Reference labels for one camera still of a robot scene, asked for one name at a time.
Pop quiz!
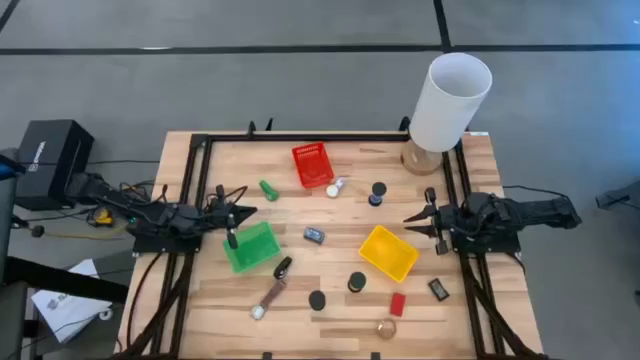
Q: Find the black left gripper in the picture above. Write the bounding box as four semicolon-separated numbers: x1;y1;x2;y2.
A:
199;184;259;250

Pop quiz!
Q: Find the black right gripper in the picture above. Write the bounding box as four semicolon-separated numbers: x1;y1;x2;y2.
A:
403;187;464;256

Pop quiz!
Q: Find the green plastic basket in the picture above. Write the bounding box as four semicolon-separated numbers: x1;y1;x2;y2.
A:
222;221;283;275

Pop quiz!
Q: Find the hourglass marked 10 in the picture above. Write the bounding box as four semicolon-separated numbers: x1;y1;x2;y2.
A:
368;181;388;208

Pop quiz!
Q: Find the yellow plastic basket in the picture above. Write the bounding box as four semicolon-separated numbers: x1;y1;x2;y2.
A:
358;224;421;284

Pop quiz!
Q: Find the black key fob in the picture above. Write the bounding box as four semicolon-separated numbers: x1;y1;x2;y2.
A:
272;255;294;281

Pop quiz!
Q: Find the black rectangular framed device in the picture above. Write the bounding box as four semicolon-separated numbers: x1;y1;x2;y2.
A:
427;277;451;303

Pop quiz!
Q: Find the small blue grey block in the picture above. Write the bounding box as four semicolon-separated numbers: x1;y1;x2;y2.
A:
302;226;327;246

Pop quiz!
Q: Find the small red block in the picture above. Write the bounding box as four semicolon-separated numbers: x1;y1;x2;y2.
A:
389;292;407;318

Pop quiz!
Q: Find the red plastic basket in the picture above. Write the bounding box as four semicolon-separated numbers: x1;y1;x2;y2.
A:
291;141;335;190

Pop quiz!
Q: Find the white shade wooden base lamp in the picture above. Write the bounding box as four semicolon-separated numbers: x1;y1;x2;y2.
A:
399;52;494;177

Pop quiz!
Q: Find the black metal bar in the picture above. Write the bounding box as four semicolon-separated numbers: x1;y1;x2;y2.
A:
0;257;129;304

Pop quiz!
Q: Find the dark grey furniture base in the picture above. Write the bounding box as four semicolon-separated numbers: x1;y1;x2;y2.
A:
595;180;640;211

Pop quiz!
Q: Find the white paper booklet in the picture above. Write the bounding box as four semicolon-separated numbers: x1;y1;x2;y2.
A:
30;258;114;345

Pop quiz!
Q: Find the black cardboard box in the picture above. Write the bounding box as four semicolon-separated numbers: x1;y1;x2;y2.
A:
14;118;95;211

